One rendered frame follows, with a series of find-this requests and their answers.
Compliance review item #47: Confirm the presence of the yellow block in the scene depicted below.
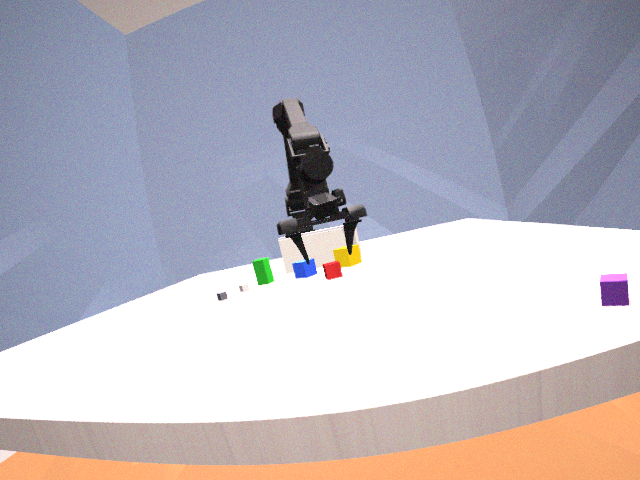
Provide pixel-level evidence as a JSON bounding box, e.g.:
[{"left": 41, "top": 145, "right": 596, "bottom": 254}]
[{"left": 333, "top": 244, "right": 362, "bottom": 268}]

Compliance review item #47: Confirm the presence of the green block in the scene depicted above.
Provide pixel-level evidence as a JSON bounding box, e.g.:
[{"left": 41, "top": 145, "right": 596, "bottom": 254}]
[
  {"left": 252, "top": 258, "right": 271, "bottom": 274},
  {"left": 255, "top": 270, "right": 275, "bottom": 285}
]

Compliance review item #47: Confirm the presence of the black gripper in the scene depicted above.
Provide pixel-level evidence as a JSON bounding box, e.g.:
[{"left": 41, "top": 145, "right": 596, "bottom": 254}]
[{"left": 276, "top": 185, "right": 368, "bottom": 265}]

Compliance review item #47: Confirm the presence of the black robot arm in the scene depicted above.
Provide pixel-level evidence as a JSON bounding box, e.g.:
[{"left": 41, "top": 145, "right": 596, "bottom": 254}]
[{"left": 273, "top": 98, "right": 347, "bottom": 221}]

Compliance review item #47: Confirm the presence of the red block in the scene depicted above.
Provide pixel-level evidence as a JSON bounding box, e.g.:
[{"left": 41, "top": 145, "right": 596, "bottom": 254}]
[{"left": 322, "top": 261, "right": 343, "bottom": 280}]

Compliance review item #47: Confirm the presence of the blue block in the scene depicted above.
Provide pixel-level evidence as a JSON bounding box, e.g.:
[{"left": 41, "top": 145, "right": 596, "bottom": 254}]
[{"left": 292, "top": 259, "right": 317, "bottom": 279}]

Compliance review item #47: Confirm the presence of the purple block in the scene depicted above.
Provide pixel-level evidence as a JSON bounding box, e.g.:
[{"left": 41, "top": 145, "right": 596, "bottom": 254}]
[{"left": 600, "top": 273, "right": 629, "bottom": 307}]

